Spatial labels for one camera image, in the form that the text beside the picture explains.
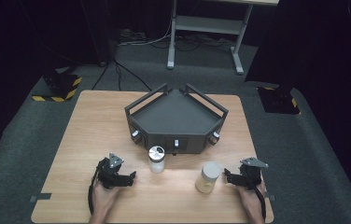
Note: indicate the glass shaker with silver lid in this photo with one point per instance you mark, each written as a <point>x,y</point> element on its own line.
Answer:
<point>157,160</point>

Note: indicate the person's left hand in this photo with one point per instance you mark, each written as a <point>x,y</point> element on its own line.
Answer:
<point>103,196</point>

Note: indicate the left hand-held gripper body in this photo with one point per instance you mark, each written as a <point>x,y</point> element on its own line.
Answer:
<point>108,175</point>

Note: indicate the power strip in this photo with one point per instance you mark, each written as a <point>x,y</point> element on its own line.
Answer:
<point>131,34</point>

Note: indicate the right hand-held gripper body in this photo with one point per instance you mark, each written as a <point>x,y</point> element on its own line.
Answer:
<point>250,175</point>

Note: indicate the black yellow striped stand base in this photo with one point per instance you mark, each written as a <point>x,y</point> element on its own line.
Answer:
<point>277,101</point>
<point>61,88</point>

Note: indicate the black corner shelf rack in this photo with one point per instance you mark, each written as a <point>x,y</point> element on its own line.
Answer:
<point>176,118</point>

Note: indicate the grey tape strip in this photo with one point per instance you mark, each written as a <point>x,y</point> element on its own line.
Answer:
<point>41,197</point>
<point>272,197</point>

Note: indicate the person's right hand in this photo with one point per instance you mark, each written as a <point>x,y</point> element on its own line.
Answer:
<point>251,199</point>

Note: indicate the white metal desk frame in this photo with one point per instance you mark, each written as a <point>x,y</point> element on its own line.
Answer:
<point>207,25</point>

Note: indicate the yellowish jar with white lid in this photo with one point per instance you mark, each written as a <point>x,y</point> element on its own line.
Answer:
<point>208,179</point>

